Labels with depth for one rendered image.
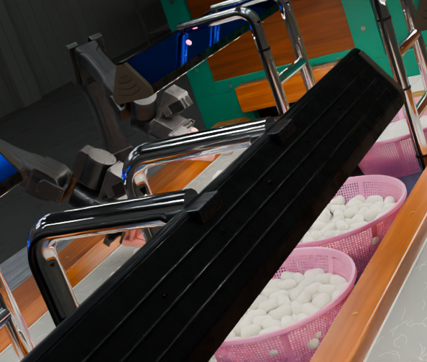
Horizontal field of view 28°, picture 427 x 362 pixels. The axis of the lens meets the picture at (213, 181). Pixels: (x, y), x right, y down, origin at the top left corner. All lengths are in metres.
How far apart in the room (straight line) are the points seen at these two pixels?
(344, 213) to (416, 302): 0.39
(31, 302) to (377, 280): 0.68
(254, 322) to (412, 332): 0.26
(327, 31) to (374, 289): 1.13
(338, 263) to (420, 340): 0.27
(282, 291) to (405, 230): 0.21
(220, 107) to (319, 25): 0.38
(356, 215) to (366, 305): 0.38
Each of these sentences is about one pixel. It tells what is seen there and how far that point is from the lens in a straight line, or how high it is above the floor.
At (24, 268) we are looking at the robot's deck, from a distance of 2.15.
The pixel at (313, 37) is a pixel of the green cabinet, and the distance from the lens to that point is 2.24.
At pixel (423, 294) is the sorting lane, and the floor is 0.74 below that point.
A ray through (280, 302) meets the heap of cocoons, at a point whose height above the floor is 0.74.
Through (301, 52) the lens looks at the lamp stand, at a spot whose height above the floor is 0.98.
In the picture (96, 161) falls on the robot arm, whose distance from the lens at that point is 1.64.
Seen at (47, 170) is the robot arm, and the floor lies 0.95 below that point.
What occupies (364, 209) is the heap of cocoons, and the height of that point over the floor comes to 0.74.
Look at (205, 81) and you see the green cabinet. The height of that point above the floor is 0.88.
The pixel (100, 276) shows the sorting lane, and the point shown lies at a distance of 1.68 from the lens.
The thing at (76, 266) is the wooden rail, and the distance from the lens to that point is 1.72.
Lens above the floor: 1.30
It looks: 16 degrees down
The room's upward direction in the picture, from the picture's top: 20 degrees counter-clockwise
